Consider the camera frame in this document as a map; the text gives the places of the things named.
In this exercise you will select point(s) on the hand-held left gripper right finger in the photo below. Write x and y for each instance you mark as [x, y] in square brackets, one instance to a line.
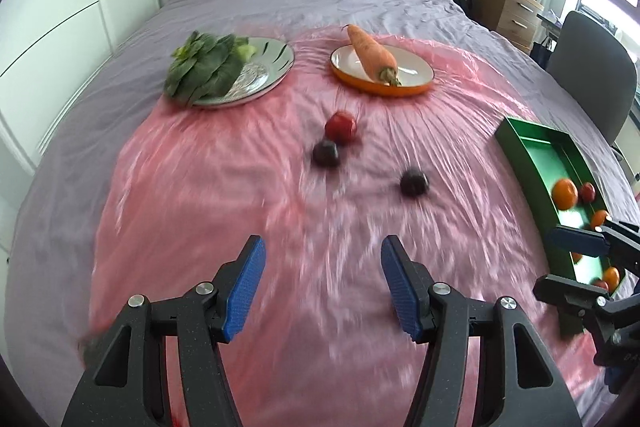
[400, 292]

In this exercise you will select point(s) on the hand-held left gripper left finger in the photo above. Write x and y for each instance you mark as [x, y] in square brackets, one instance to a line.
[245, 287]

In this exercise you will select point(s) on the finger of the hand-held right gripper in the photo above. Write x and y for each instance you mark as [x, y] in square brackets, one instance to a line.
[570, 294]
[575, 240]

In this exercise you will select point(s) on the orange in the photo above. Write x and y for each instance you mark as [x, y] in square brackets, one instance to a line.
[565, 193]
[598, 218]
[611, 278]
[577, 257]

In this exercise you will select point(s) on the red apple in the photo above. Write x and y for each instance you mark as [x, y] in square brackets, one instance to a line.
[340, 127]
[587, 192]
[600, 283]

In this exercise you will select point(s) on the green tray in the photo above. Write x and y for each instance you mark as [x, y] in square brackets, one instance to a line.
[545, 152]

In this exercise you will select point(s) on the dark purple plum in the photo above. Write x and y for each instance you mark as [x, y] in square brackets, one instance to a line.
[326, 154]
[414, 183]

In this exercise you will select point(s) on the person's right hand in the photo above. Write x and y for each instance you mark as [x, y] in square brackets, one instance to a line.
[612, 379]

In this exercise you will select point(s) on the pink plastic sheet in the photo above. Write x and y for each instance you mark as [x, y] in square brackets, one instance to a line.
[225, 187]

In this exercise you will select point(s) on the grey chair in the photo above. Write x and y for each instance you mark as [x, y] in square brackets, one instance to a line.
[595, 67]

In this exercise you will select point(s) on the orange rimmed plate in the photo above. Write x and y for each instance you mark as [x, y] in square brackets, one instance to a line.
[415, 72]

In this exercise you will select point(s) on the leafy green vegetable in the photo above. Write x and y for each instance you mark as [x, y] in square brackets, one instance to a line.
[205, 67]

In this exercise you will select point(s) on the silver patterned plate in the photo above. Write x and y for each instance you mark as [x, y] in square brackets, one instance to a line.
[270, 62]

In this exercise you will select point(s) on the wooden drawer cabinet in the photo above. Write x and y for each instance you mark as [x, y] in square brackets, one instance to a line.
[510, 14]

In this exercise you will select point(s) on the carrot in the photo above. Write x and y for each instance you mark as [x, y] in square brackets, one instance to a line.
[372, 52]

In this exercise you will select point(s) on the white wardrobe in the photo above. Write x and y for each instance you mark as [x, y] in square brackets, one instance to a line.
[75, 7]

